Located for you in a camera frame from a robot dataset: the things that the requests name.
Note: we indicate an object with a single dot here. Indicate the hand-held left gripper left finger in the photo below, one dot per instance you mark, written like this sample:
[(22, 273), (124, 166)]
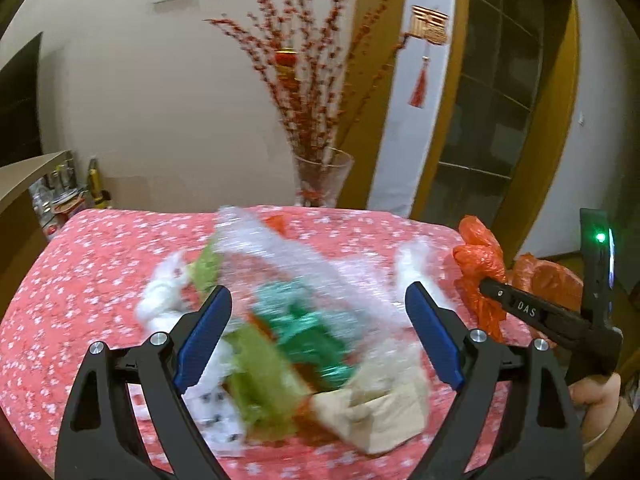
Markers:
[(205, 340)]

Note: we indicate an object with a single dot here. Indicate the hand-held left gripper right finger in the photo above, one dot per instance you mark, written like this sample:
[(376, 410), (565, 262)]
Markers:
[(432, 335)]

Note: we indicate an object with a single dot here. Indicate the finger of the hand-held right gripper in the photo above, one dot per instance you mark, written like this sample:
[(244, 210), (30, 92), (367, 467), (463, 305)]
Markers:
[(520, 306)]

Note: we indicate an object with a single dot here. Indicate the orange lined wastebasket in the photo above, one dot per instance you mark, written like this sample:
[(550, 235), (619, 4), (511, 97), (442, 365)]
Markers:
[(475, 270)]

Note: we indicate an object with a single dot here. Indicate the white tissue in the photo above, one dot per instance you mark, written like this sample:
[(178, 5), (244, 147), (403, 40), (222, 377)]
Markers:
[(160, 295)]

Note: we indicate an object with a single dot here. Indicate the olive green paper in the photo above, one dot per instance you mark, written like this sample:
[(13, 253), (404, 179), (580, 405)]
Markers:
[(260, 375)]

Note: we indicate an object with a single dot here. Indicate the white printed paper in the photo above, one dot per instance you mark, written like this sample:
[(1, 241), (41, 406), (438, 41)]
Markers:
[(215, 410)]

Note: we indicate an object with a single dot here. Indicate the green foil wrapper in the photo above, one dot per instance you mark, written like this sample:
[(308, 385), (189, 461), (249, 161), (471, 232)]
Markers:
[(295, 330)]

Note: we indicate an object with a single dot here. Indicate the brown paper bag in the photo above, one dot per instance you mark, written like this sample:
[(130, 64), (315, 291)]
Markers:
[(380, 410)]

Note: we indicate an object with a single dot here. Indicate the orange plastic bag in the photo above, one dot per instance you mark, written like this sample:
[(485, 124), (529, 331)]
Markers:
[(277, 222)]

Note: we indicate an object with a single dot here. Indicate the person's right hand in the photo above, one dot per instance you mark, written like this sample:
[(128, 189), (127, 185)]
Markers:
[(595, 397)]

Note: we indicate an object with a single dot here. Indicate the red floral tablecloth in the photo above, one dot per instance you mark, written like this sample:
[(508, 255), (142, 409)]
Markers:
[(100, 260)]

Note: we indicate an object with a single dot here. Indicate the yellow bottle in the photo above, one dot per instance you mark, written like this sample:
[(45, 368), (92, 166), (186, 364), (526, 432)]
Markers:
[(97, 185)]

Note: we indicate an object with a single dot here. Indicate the glass vase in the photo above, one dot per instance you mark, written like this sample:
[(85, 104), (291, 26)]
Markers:
[(320, 180)]

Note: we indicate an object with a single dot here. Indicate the frosted glass door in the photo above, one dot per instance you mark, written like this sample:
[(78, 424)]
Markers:
[(490, 110)]

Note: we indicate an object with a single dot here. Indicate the cluster of glass bottles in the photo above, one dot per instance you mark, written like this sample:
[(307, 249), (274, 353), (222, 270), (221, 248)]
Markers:
[(60, 195)]

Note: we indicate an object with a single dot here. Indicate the wooden cabinet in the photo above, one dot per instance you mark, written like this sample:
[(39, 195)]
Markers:
[(25, 175)]

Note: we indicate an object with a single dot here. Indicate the red blossom branches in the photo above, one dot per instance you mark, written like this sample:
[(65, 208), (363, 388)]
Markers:
[(310, 110)]

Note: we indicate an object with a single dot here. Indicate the gold ornament with red tassel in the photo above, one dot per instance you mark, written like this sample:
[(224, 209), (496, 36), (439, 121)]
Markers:
[(427, 27)]

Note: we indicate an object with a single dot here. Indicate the small red lantern ornament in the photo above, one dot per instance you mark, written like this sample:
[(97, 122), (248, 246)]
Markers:
[(285, 57)]

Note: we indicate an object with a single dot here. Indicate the black television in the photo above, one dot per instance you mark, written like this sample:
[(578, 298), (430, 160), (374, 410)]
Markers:
[(20, 110)]

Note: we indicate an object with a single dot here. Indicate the wooden door frame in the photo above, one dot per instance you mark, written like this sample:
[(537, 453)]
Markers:
[(450, 85)]

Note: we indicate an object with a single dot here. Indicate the wooden wall trim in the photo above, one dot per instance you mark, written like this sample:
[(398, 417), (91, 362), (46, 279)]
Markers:
[(370, 85)]

